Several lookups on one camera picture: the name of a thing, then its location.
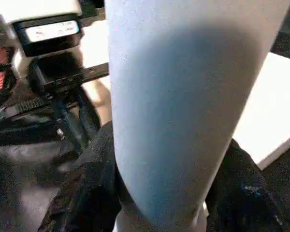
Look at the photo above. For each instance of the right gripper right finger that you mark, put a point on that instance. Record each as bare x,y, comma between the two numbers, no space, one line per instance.
244,198

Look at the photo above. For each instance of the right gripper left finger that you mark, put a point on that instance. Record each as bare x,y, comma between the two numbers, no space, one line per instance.
87,181

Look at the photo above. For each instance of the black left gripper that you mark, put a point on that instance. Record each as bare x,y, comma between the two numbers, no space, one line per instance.
55,75

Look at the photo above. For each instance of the white plastic table top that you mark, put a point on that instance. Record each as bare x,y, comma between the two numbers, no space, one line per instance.
268,108

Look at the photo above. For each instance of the white plastic table leg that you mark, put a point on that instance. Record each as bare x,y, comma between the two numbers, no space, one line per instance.
171,96

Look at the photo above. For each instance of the black mat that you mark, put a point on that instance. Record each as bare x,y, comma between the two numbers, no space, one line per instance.
26,169

